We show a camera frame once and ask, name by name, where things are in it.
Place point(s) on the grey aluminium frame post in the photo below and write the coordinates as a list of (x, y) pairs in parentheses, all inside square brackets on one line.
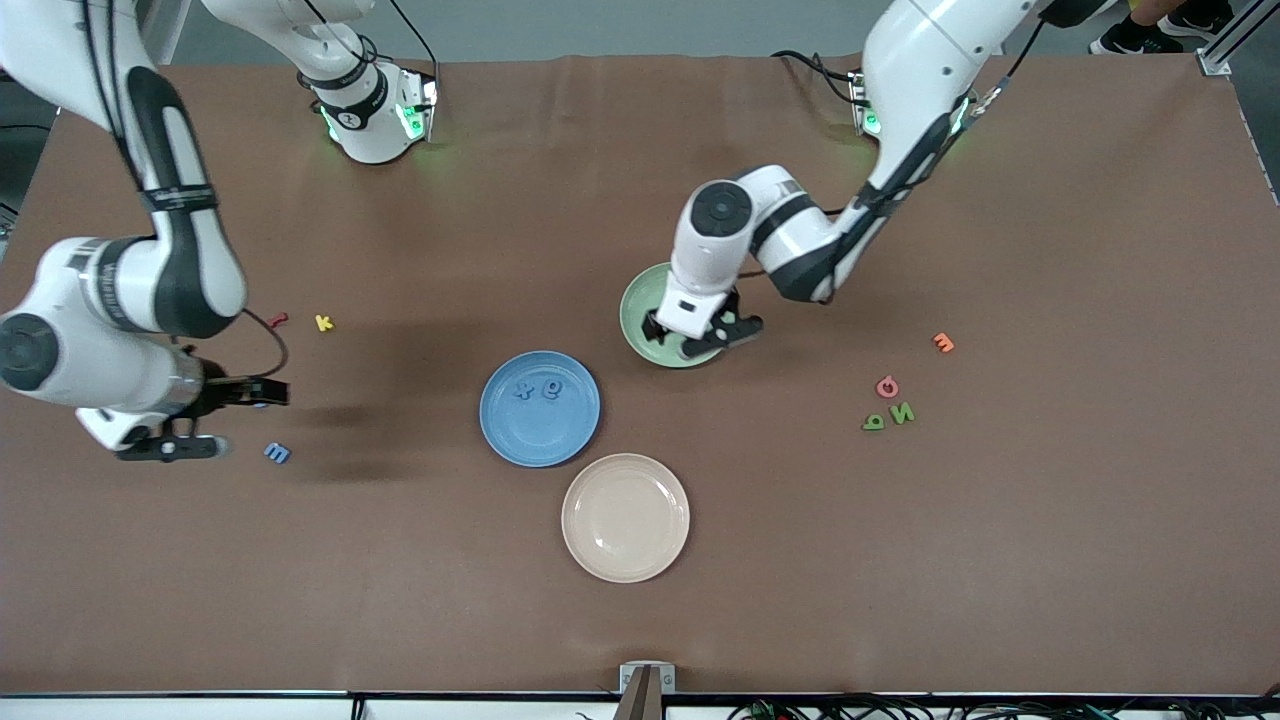
[(1225, 45)]

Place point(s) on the blue foam letter m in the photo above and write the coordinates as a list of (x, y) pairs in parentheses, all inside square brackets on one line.
[(277, 453)]

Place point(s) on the green plate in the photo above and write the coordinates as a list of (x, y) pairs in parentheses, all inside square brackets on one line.
[(635, 310)]

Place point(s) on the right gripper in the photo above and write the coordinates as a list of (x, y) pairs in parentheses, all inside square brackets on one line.
[(222, 393)]

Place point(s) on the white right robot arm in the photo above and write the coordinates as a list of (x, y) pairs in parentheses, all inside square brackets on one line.
[(170, 250)]

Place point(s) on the orange foam letter m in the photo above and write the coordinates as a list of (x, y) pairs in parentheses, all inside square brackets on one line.
[(943, 343)]

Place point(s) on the green foam letter N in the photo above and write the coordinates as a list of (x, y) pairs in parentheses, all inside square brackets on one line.
[(903, 413)]

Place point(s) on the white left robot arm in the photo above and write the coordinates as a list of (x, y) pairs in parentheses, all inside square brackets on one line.
[(920, 60)]

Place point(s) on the brown table cover mat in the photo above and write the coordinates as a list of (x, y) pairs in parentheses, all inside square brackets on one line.
[(400, 600)]

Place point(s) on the blue plate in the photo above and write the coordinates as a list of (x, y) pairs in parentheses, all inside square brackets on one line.
[(540, 440)]

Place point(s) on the beige pink plate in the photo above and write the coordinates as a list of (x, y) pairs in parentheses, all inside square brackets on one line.
[(625, 518)]

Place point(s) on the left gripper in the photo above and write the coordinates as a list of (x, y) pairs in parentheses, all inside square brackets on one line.
[(657, 326)]

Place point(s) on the pink foam letter Q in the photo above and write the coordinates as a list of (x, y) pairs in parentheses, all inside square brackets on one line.
[(880, 390)]

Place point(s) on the white table front rail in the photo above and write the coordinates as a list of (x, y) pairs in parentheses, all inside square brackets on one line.
[(200, 710)]

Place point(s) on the green foam letter q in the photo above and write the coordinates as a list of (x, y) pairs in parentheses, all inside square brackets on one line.
[(873, 424)]

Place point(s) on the grey metal bracket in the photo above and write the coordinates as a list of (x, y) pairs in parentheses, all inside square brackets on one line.
[(632, 675)]

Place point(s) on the black white-soled sneaker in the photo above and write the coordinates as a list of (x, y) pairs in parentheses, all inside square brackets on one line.
[(1200, 22), (1125, 42)]

